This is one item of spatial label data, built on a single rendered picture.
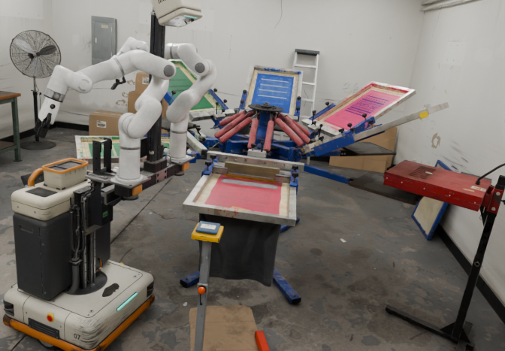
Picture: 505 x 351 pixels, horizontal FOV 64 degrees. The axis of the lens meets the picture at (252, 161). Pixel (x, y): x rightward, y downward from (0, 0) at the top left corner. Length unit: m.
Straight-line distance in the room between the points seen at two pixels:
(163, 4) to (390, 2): 5.16
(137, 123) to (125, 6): 5.42
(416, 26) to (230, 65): 2.89
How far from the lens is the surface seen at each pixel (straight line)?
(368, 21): 6.72
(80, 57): 7.52
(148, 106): 1.84
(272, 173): 2.61
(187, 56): 2.16
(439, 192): 2.71
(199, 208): 2.11
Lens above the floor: 1.83
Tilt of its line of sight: 17 degrees down
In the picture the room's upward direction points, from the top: 6 degrees clockwise
